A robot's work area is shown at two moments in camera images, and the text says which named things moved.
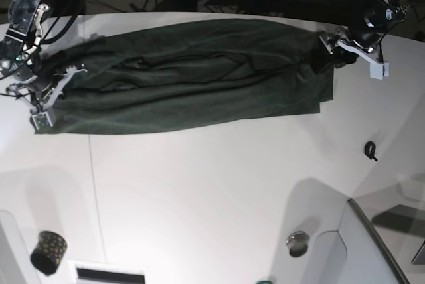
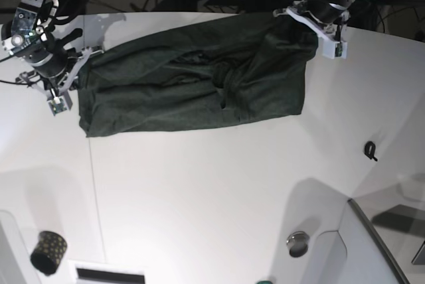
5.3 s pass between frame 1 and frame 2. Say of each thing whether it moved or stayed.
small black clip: stayed
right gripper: moved
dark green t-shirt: moved
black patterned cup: stayed
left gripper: moved
